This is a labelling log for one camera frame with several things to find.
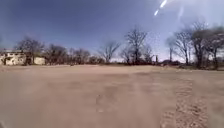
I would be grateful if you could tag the row of bare trees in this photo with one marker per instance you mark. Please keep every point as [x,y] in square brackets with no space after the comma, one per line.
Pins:
[135,46]

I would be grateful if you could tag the brown dirt ground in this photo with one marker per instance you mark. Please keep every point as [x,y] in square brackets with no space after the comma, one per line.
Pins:
[110,96]

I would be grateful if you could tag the pale low building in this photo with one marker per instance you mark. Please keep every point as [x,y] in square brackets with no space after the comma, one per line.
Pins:
[14,58]

